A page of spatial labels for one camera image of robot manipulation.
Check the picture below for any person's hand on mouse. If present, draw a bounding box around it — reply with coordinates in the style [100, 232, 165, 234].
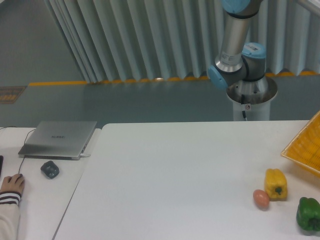
[0, 173, 25, 195]

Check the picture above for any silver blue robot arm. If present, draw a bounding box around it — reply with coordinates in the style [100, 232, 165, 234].
[207, 0, 266, 89]

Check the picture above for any white striped sleeve forearm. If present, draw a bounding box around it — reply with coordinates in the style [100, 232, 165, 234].
[0, 191, 22, 240]

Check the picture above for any yellow plastic basket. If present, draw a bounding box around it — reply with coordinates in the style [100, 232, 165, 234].
[281, 111, 320, 178]

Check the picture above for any black keyboard edge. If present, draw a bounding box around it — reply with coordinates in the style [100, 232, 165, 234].
[0, 155, 4, 178]

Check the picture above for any dark grey round device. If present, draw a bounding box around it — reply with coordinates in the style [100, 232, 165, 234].
[40, 160, 60, 179]

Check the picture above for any silver closed laptop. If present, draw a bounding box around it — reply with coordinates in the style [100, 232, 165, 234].
[18, 121, 97, 160]

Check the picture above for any pleated white curtain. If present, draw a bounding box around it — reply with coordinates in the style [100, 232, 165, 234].
[46, 0, 320, 84]

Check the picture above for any brown egg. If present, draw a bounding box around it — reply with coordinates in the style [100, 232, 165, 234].
[252, 189, 270, 208]

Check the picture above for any yellow bell pepper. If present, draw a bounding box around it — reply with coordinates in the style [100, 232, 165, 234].
[264, 168, 288, 200]

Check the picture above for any green bell pepper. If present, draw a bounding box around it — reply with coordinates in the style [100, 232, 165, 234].
[296, 197, 320, 232]

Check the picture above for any black mouse cable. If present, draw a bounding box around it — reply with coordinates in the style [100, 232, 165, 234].
[0, 126, 38, 175]

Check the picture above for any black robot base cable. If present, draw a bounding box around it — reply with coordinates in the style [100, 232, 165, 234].
[240, 94, 249, 122]

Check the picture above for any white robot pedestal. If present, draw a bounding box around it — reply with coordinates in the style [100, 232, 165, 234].
[226, 76, 278, 121]

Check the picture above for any silver aluminium frame bar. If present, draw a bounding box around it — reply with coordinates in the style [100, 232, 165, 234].
[297, 0, 320, 15]

